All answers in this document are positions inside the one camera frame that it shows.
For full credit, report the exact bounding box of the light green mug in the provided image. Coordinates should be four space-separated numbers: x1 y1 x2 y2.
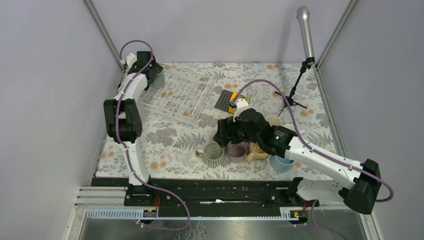
265 115 283 127

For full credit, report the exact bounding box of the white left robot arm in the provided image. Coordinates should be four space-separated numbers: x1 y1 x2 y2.
103 51 164 206

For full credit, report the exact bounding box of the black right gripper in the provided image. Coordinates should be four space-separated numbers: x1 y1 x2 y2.
213 116 261 148

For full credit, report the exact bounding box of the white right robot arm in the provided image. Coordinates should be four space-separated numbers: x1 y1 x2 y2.
213 108 382 215

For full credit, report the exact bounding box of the beige ceramic teapot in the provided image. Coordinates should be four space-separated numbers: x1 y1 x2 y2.
245 142 270 162

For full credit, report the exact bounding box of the small white cup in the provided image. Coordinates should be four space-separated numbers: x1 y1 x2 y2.
283 123 297 133

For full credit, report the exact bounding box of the yellow lego block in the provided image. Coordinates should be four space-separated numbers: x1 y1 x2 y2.
229 91 238 103

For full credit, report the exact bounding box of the grey lego baseplate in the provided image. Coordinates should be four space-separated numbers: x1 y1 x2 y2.
214 89 233 113

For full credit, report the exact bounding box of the mauve pink cup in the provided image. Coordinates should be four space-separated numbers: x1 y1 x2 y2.
226 141 248 164

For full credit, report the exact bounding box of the floral table mat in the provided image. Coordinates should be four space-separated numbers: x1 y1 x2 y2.
96 62 335 181

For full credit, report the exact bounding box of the light blue cup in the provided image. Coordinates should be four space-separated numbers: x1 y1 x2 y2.
269 155 295 173

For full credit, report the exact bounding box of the grey slotted cable duct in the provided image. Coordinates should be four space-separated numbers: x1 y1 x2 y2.
86 208 299 221

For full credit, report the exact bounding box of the green lattice lego piece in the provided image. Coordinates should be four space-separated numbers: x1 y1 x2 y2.
238 95 251 104

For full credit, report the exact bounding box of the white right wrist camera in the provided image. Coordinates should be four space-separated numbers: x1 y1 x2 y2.
229 98 249 122

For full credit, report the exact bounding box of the silver microphone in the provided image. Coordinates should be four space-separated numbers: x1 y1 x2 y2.
296 6 315 65

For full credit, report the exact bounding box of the grey ceramic cup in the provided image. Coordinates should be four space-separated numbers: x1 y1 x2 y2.
150 71 166 90

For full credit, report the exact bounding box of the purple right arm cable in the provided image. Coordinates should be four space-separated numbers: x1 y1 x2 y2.
229 78 395 204

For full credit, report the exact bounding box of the white wire dish rack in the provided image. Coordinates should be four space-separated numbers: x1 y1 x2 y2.
137 63 217 125

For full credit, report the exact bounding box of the beige ribbed cup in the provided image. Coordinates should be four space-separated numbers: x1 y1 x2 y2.
195 143 225 167

